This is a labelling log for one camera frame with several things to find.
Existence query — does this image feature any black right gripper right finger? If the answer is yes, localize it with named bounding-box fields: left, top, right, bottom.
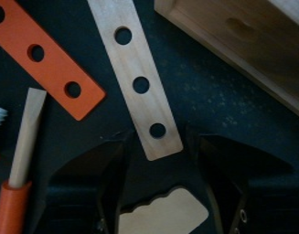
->
left=187, top=126, right=296, bottom=234

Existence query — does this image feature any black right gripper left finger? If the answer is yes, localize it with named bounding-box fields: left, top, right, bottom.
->
left=34, top=130, right=135, bottom=234

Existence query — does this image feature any orange holed wooden block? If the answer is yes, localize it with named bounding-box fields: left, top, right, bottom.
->
left=0, top=0, right=107, bottom=122

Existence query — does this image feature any wooden toy toolbox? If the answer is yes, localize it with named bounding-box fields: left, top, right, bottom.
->
left=152, top=0, right=299, bottom=122

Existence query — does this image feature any orange-handled toy screwdriver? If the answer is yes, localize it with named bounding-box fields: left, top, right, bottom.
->
left=0, top=87, right=48, bottom=234

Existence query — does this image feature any toy saw with yellow handle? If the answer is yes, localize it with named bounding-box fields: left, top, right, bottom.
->
left=117, top=186, right=209, bottom=234

